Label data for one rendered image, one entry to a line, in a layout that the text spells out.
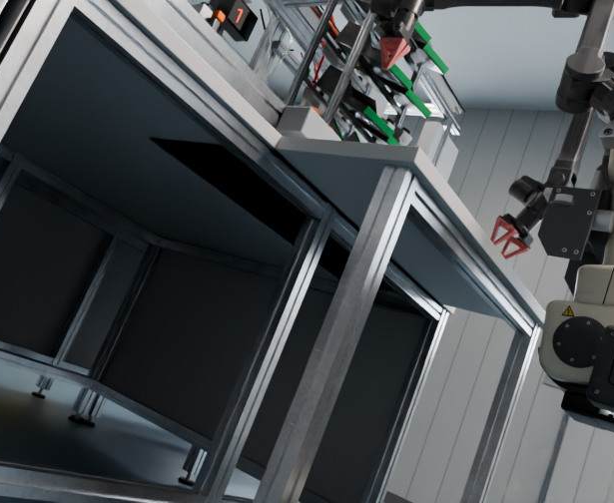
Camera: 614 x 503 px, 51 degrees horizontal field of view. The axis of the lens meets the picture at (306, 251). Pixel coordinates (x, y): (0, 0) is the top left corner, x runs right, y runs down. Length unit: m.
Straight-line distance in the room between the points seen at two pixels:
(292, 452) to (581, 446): 3.36
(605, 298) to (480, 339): 3.28
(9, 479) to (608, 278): 1.12
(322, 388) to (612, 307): 0.64
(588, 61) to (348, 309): 0.77
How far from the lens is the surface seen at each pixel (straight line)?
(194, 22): 1.19
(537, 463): 4.38
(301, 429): 1.00
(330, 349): 1.00
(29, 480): 1.08
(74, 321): 3.11
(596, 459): 4.23
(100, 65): 1.26
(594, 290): 1.40
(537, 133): 5.23
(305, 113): 1.32
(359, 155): 1.11
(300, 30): 3.28
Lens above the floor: 0.42
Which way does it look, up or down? 12 degrees up
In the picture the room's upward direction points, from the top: 22 degrees clockwise
